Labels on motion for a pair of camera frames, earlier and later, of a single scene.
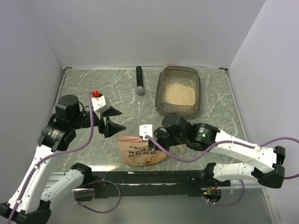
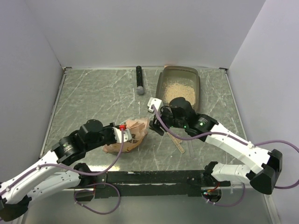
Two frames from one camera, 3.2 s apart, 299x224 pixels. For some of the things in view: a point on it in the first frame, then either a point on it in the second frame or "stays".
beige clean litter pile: (178, 94) stays
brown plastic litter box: (178, 91) stays
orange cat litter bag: (136, 151) -> (138, 128)
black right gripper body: (165, 139) -> (169, 120)
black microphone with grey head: (140, 90) stays
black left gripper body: (85, 119) -> (107, 136)
